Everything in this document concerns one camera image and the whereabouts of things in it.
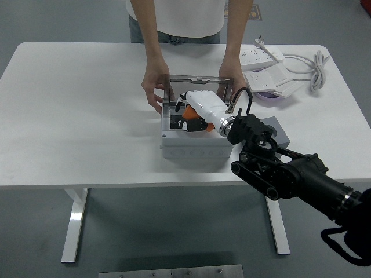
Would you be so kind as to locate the person's right hand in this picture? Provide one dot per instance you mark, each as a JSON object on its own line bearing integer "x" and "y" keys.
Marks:
{"x": 153, "y": 81}

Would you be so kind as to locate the person's left hand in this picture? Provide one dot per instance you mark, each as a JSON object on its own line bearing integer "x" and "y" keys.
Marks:
{"x": 234, "y": 73}

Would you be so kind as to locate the robot right hand white shell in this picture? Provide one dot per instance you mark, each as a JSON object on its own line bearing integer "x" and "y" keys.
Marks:
{"x": 207, "y": 104}

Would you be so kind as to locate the orange cylinder battery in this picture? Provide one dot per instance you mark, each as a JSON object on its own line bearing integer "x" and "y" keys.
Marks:
{"x": 189, "y": 113}

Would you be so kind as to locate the smoky transparent box lid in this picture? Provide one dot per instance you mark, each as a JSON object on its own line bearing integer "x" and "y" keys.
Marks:
{"x": 198, "y": 84}

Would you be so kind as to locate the grey plastic enclosure box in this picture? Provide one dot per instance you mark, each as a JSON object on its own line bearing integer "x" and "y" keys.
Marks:
{"x": 197, "y": 144}

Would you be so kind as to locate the person's left forearm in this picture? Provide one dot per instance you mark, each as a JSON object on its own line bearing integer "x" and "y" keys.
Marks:
{"x": 236, "y": 32}

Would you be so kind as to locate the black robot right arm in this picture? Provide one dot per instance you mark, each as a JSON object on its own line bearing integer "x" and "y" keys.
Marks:
{"x": 301, "y": 173}

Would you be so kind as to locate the person's right forearm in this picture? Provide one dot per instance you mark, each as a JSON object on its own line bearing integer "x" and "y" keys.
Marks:
{"x": 150, "y": 34}

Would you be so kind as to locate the white power strip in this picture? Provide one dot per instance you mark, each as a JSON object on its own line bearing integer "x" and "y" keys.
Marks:
{"x": 256, "y": 59}

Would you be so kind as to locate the purple round dish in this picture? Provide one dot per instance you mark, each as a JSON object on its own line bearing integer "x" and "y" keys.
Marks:
{"x": 269, "y": 97}

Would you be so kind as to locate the brown floor sign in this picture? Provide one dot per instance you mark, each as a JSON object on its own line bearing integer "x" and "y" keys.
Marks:
{"x": 256, "y": 13}

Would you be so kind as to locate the person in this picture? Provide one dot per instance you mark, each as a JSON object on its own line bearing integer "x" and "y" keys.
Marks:
{"x": 188, "y": 20}

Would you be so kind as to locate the grey cube holder block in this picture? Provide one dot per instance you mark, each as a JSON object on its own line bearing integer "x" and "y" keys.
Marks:
{"x": 281, "y": 131}

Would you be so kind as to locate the white table leg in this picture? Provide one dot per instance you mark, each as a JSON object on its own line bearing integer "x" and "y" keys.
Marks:
{"x": 75, "y": 226}
{"x": 279, "y": 228}

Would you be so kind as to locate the red object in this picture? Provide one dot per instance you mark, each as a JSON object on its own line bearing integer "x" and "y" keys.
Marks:
{"x": 366, "y": 2}

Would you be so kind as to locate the white wall socket panel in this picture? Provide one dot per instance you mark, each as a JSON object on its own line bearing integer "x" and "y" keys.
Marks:
{"x": 262, "y": 78}

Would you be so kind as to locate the white blank switch panel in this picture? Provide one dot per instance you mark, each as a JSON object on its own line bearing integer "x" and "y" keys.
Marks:
{"x": 291, "y": 87}

